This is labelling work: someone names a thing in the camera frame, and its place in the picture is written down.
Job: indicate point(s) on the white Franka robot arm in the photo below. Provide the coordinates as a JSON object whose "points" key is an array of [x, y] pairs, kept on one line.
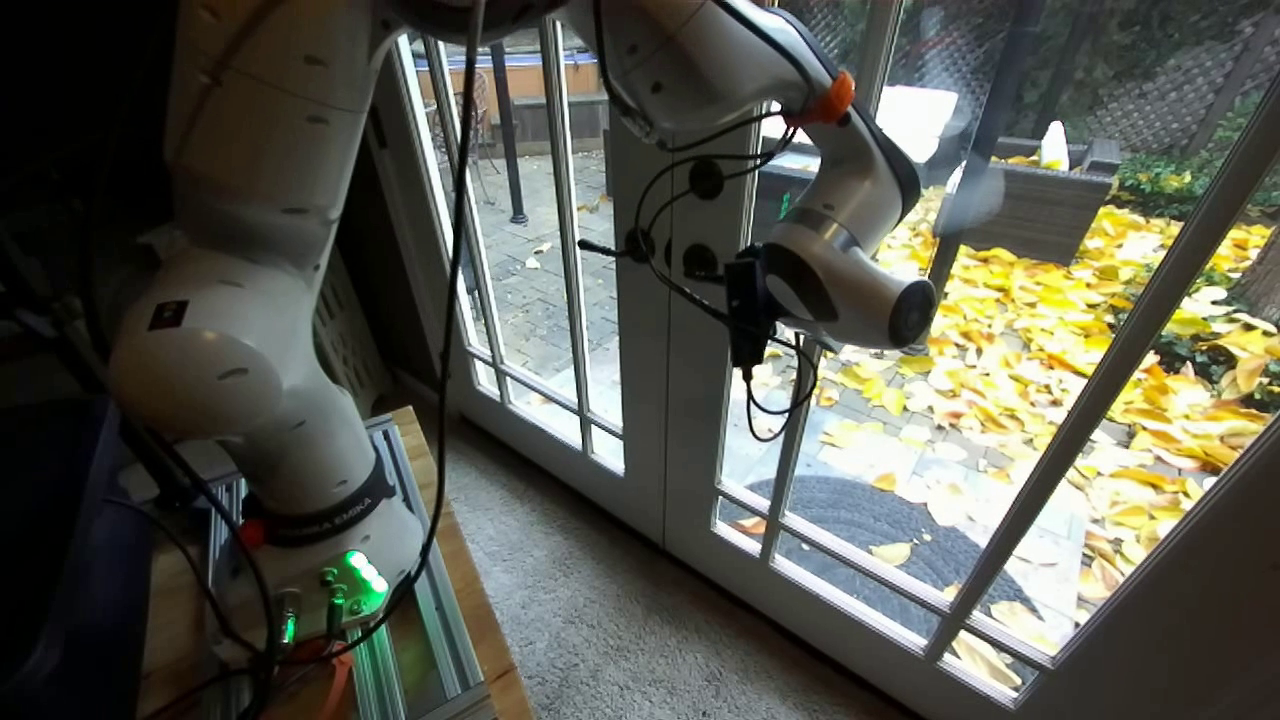
{"points": [[243, 362]]}

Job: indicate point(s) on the white glass door with deadbolt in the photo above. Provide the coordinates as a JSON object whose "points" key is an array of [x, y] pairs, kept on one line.
{"points": [[695, 440]]}

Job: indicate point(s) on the small white garden object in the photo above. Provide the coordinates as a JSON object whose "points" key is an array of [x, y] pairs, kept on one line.
{"points": [[1053, 146]]}

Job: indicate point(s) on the black round deadbolt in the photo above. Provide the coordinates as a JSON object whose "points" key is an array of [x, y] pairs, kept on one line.
{"points": [[705, 177]]}

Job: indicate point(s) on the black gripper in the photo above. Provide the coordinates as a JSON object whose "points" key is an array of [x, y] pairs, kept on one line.
{"points": [[751, 304]]}

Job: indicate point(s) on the green glowing plug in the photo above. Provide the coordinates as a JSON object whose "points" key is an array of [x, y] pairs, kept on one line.
{"points": [[357, 587]]}

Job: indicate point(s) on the thin dark upright post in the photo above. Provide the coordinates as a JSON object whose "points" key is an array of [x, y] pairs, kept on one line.
{"points": [[510, 133]]}

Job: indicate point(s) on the aluminium base frame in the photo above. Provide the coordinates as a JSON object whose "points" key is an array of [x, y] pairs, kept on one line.
{"points": [[431, 572]]}

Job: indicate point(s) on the white glass door without deadbolt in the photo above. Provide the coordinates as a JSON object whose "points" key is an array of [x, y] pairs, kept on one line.
{"points": [[641, 402]]}

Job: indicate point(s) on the dark slanted metal pole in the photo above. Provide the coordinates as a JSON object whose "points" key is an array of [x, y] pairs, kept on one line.
{"points": [[1002, 72]]}

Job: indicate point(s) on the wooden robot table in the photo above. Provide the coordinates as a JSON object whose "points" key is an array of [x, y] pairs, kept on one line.
{"points": [[465, 601]]}

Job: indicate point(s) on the dark round doormat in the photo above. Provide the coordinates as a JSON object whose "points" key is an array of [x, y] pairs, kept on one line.
{"points": [[853, 513]]}

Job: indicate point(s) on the dark blue bin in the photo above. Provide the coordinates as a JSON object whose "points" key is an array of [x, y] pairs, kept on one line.
{"points": [[66, 572]]}

